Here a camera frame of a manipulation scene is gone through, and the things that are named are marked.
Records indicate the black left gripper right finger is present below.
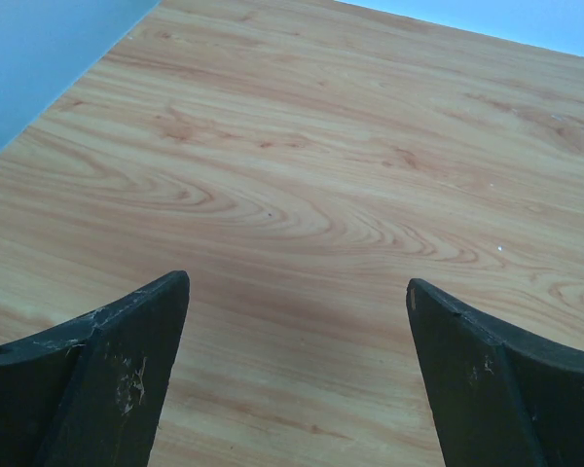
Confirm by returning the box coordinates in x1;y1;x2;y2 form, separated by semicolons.
407;278;584;466

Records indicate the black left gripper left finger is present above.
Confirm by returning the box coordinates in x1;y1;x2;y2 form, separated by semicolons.
0;270;190;466

